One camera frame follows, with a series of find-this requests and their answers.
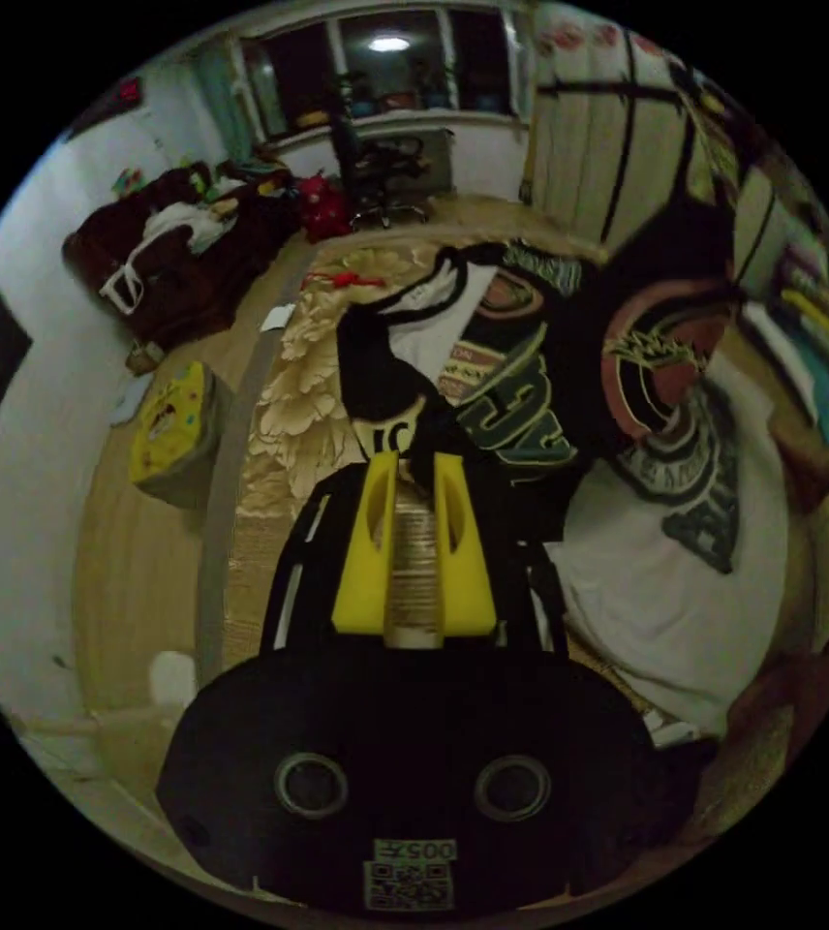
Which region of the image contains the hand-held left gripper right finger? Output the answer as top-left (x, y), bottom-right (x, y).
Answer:
top-left (431, 450), bottom-right (497, 636)

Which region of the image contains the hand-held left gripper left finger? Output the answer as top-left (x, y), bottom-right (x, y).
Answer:
top-left (330, 449), bottom-right (402, 635)

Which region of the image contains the black white patterned long sleeve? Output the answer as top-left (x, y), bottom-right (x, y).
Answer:
top-left (334, 241), bottom-right (786, 744)

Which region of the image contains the yellow printed cushion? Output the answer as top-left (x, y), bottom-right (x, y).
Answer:
top-left (126, 360), bottom-right (218, 508)

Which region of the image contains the red tassel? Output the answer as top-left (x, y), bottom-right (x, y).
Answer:
top-left (303, 266), bottom-right (388, 294)

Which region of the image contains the dark brown sofa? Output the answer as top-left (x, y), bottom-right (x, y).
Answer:
top-left (60, 163), bottom-right (301, 347)

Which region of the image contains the red bag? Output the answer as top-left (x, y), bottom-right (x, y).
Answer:
top-left (299, 170), bottom-right (353, 243)

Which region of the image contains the black office chair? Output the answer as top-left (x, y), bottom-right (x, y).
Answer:
top-left (328, 72), bottom-right (436, 231)

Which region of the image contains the shelf with stacked things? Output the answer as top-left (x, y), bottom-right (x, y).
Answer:
top-left (730, 170), bottom-right (829, 446)

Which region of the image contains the window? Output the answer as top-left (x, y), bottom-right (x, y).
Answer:
top-left (236, 5), bottom-right (536, 143)

